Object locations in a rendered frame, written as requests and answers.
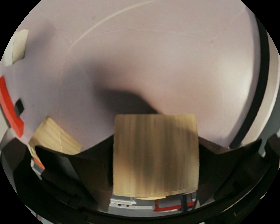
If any white rectangular block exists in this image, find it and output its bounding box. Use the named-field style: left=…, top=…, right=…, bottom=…
left=4, top=28, right=29, bottom=67

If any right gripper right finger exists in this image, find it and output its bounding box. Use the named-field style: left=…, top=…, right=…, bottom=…
left=196, top=136, right=262, bottom=206

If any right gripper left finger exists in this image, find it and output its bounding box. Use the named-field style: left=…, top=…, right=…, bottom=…
left=35, top=134, right=114, bottom=212

